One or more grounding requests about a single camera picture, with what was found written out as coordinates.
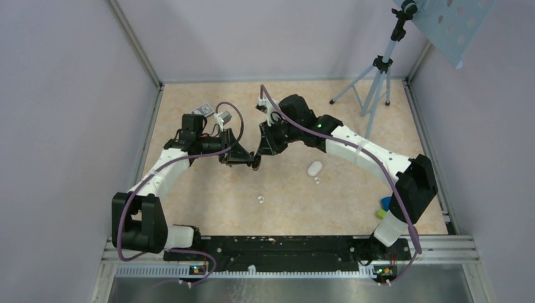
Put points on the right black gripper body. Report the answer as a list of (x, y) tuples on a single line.
[(284, 134)]

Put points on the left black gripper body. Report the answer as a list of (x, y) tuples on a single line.
[(211, 144)]

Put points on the black charging case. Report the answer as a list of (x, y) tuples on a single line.
[(256, 162)]

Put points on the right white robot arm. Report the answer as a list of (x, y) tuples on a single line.
[(412, 180)]

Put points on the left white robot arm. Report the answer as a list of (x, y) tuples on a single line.
[(138, 220)]

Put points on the white charging case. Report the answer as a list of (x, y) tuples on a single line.
[(314, 169)]

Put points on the card deck box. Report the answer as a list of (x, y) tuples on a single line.
[(205, 110)]

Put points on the light blue tripod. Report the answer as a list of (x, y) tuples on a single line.
[(381, 85)]

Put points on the blue toy block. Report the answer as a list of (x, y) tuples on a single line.
[(385, 203)]

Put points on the green cube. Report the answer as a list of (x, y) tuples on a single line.
[(380, 214)]

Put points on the perforated blue panel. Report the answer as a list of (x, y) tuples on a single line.
[(449, 25)]

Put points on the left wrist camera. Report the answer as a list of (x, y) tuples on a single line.
[(222, 118)]

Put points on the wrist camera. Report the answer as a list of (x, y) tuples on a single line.
[(222, 118), (265, 106)]

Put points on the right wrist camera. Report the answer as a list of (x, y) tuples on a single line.
[(265, 106)]

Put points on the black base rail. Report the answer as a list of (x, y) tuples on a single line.
[(293, 254)]

